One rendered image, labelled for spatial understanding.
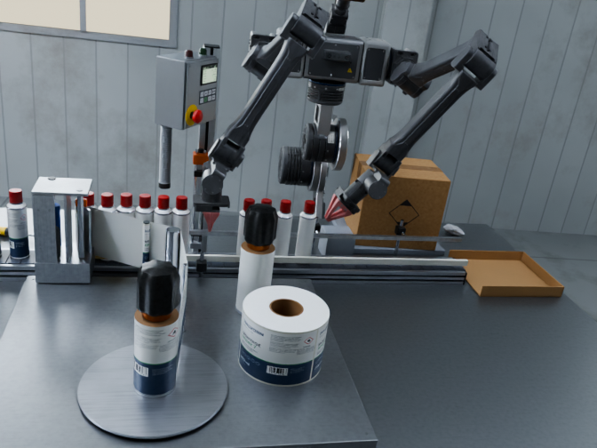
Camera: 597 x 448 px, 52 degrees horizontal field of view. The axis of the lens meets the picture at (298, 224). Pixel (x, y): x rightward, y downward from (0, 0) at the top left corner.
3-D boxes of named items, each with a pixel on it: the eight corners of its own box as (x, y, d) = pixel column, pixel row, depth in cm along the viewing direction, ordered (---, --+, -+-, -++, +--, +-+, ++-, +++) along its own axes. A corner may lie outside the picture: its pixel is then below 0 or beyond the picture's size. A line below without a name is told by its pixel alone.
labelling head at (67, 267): (35, 283, 162) (29, 194, 152) (43, 260, 174) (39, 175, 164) (90, 283, 165) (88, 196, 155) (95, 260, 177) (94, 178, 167)
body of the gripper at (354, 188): (343, 201, 181) (361, 184, 180) (335, 188, 190) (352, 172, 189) (356, 214, 184) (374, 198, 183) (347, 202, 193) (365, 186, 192)
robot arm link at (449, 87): (494, 66, 170) (467, 43, 167) (499, 73, 166) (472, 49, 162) (390, 172, 189) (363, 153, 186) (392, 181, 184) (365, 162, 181)
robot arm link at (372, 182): (398, 163, 187) (377, 148, 184) (409, 174, 176) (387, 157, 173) (373, 193, 189) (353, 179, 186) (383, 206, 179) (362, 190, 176)
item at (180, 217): (170, 263, 182) (172, 200, 174) (170, 255, 186) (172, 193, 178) (187, 263, 183) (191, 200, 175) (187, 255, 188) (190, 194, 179)
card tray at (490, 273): (480, 296, 197) (482, 285, 195) (447, 259, 220) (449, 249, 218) (561, 297, 203) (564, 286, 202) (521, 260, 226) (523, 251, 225)
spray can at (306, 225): (295, 264, 191) (303, 204, 183) (292, 257, 195) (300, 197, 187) (311, 265, 192) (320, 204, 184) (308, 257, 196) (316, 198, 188)
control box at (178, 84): (154, 124, 171) (155, 55, 163) (187, 114, 185) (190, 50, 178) (184, 132, 167) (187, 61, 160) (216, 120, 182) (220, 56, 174)
